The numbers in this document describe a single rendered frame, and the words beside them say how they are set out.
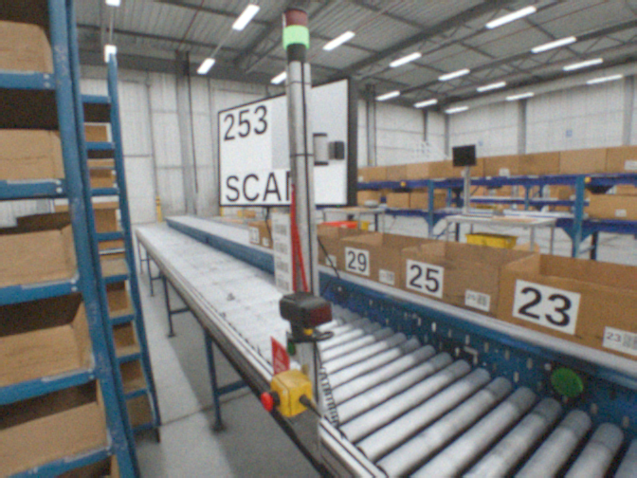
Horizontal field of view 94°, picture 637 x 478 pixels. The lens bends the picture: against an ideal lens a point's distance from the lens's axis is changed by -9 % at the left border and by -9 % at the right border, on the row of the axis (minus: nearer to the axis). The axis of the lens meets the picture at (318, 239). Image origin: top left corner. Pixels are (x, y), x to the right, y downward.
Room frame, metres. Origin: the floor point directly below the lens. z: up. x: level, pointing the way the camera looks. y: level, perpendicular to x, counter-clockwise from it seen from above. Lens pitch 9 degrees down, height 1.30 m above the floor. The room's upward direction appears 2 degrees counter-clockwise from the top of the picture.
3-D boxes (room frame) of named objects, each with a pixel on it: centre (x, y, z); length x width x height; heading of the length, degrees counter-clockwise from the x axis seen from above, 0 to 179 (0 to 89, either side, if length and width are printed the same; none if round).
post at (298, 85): (0.70, 0.03, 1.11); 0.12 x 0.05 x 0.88; 34
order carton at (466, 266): (1.14, -0.54, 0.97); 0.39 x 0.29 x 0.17; 34
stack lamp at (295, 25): (0.70, 0.03, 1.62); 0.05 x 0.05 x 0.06
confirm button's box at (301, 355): (0.68, 0.06, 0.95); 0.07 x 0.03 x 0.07; 34
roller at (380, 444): (0.72, -0.28, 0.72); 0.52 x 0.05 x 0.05; 124
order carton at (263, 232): (2.44, 0.32, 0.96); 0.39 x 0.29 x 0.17; 34
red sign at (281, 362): (0.74, 0.09, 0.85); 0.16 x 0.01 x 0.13; 34
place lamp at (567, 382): (0.67, -0.60, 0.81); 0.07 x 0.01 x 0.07; 34
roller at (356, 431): (0.78, -0.24, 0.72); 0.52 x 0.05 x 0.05; 124
